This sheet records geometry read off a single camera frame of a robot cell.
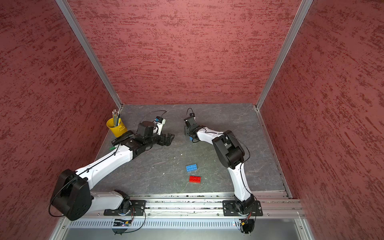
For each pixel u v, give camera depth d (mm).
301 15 741
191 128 810
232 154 559
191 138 897
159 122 739
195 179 829
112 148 950
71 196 405
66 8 711
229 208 737
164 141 743
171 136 795
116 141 953
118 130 960
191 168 858
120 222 722
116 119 947
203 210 743
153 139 705
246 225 708
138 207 743
